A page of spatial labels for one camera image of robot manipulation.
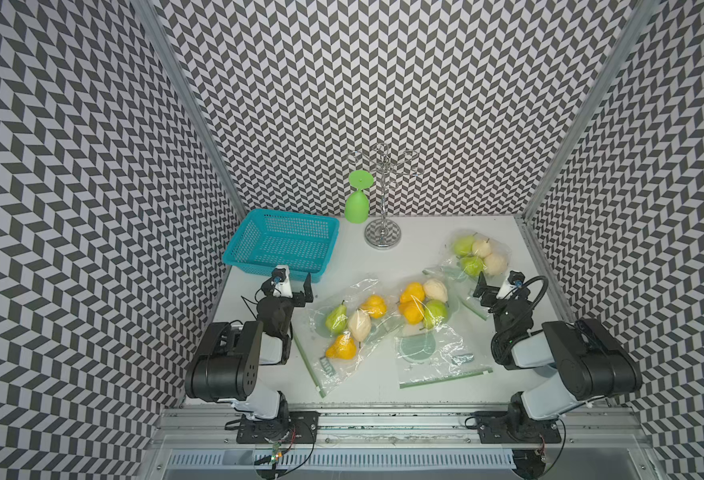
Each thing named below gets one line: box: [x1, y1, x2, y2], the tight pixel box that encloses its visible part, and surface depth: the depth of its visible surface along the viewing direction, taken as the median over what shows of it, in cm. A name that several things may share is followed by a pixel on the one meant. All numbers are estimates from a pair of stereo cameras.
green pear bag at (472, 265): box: [460, 256, 485, 277], surface depth 100 cm
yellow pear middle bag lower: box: [398, 300, 424, 325], surface depth 88 cm
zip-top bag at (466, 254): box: [423, 229, 511, 321], surface depth 101 cm
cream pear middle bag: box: [424, 278, 448, 303], surface depth 95 cm
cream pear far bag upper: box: [472, 238, 492, 258], surface depth 103 cm
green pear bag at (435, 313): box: [419, 299, 448, 330], surface depth 88 cm
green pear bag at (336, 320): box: [326, 300, 348, 334], surface depth 86 cm
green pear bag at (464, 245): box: [454, 235, 475, 257], surface depth 105 cm
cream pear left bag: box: [349, 308, 372, 341], surface depth 85 cm
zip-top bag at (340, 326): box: [293, 278, 405, 398], surface depth 86 cm
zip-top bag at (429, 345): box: [394, 273, 494, 389], surface depth 86 cm
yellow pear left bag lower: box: [326, 334, 357, 360], surface depth 84 cm
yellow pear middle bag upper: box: [400, 282, 425, 303], surface depth 96 cm
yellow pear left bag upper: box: [361, 294, 387, 319], surface depth 91 cm
